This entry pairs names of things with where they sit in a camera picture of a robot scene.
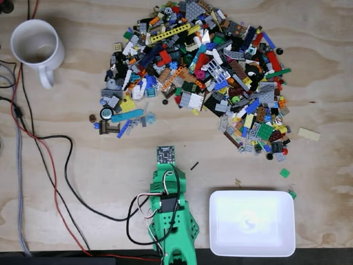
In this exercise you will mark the black small Lego pin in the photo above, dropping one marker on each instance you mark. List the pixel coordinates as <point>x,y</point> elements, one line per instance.
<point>194,166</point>

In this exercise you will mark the translucent light blue Lego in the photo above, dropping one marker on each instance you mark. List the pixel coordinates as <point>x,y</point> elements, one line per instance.
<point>150,118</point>

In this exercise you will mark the turquoise long Lego plate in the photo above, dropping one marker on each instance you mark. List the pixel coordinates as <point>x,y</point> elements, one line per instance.
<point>127,116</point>

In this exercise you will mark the dark brown Lego piece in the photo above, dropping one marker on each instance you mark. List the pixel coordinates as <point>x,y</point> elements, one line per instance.
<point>106,128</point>

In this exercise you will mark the yellow small Lego tile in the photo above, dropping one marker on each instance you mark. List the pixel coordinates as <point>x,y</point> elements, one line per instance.
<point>195,112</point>

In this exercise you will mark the black small Lego gear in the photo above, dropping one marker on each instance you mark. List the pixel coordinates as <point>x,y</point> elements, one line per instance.
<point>165,101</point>

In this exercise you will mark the yellow Lego plate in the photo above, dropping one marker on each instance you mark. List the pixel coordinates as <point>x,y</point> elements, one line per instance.
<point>127,104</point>

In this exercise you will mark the blue tiny Lego piece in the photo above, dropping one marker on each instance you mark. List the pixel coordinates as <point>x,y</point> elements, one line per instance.
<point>96,126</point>

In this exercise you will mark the gold tiny Lego piece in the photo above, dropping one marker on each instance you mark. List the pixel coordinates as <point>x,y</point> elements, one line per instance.
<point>238,182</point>

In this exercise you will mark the black round teal-faced Lego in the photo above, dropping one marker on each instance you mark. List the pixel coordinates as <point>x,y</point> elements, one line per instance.
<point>106,113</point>

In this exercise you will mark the grey-blue Lego plate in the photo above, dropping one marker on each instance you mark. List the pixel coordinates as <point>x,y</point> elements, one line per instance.
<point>185,100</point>

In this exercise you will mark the white square Lego plate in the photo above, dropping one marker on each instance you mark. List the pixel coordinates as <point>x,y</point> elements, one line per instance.
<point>197,101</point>

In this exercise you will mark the brown small round Lego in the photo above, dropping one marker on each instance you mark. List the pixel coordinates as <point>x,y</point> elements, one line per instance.
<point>92,118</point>

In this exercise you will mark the black large Lego plate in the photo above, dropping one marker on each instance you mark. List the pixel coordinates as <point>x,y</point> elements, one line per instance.
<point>213,106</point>

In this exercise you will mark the grey long Lego plate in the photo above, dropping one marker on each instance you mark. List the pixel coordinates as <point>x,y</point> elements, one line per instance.
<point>111,93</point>

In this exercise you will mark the white plastic bin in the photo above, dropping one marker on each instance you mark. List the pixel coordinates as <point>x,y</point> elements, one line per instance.
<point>251,223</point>

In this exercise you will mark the lime green Lego piece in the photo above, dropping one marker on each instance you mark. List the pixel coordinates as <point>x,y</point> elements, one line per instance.
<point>235,99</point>

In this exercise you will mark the magenta flower Lego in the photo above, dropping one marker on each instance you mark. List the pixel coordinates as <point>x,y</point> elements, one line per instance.
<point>200,74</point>

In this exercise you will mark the black round Lego piece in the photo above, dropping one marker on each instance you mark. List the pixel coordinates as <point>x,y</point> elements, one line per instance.
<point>269,156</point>
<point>280,50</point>

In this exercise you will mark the green square Lego plate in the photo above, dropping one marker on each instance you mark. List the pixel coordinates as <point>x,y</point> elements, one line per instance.
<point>266,131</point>

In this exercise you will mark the red square Lego brick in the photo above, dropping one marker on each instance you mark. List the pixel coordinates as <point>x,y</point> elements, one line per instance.
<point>165,56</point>

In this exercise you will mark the white lattice window Lego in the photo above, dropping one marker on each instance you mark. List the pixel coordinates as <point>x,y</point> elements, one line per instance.
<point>218,70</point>

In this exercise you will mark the red round Lego stud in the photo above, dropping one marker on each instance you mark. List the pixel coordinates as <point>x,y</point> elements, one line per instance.
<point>284,151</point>

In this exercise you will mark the green small Lego piece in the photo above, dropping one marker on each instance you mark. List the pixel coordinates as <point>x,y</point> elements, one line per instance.
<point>293,195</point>

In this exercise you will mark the tan flat Lego tile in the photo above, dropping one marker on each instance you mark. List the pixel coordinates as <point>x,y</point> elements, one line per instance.
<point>309,134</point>

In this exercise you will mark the green long Lego plate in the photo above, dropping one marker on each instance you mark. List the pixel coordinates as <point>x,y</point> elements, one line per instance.
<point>278,73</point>

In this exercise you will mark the red long Lego brick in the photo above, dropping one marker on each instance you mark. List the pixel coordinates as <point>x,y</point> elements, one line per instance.
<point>274,60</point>

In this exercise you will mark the blue long Lego plate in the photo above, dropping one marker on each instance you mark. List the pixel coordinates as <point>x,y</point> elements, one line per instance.
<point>268,40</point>

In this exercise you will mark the blue thin long plate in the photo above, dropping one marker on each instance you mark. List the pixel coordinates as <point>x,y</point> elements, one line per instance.
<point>124,129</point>

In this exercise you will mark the dark brown long plate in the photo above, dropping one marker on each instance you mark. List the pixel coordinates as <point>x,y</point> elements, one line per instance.
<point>231,138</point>

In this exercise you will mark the orange technic beam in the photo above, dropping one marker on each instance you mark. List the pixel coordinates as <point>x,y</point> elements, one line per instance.
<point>173,78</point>

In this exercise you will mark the dark grey square plate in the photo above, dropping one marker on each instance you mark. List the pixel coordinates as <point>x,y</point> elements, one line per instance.
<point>277,147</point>

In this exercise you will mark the light grey small plate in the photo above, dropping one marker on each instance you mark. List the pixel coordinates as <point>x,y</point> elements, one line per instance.
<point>280,156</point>

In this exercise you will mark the green small square plate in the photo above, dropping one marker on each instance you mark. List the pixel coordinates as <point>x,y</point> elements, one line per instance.
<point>284,173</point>

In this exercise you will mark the brown long studded plate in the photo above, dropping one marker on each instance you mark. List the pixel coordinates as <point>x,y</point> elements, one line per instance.
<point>239,74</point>

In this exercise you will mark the tan patterned square tile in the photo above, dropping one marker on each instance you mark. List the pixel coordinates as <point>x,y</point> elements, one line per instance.
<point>117,47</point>

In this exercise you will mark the yellow long technic beam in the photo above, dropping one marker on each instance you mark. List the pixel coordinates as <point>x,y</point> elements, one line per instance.
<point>170,33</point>

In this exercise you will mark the dark grey wedge plate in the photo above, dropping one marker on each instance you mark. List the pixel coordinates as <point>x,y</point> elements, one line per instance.
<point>194,9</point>

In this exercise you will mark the white ceramic mug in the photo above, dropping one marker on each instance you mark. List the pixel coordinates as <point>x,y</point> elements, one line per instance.
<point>36,41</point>

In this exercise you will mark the black round object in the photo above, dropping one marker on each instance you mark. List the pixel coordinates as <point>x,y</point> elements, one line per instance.
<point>5,5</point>

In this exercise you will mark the black camera circuit board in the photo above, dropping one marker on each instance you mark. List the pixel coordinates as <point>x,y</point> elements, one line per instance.
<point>165,156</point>

